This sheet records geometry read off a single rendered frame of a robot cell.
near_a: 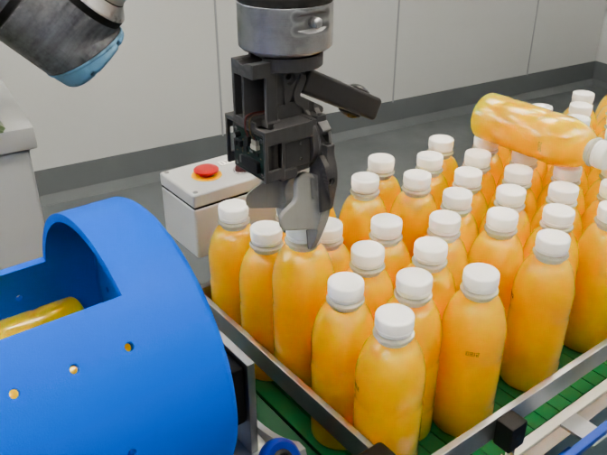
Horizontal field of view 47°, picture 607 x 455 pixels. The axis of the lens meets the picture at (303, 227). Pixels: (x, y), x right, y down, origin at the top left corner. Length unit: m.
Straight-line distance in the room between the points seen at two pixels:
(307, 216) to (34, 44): 0.73
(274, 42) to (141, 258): 0.22
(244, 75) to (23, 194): 0.74
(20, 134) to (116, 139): 2.38
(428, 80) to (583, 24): 1.39
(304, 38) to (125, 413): 0.35
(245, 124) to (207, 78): 3.05
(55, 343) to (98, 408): 0.06
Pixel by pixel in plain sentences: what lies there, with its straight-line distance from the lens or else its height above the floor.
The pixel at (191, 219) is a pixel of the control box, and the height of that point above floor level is 1.06.
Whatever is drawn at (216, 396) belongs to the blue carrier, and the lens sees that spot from 0.58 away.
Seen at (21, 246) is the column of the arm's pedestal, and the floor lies 0.88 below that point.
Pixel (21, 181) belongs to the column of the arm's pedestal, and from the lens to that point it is 1.31.
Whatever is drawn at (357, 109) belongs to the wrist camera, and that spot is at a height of 1.27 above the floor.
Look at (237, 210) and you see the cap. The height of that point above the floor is 1.11.
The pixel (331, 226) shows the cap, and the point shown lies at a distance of 0.83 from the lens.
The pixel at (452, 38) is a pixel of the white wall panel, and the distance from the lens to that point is 4.57.
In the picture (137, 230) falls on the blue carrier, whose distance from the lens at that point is 0.59.
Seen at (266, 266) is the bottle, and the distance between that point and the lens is 0.83.
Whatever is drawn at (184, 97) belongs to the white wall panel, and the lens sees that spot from 3.68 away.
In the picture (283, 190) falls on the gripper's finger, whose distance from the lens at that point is 0.76.
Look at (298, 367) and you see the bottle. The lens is 0.83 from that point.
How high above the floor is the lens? 1.51
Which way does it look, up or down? 29 degrees down
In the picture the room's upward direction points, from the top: straight up
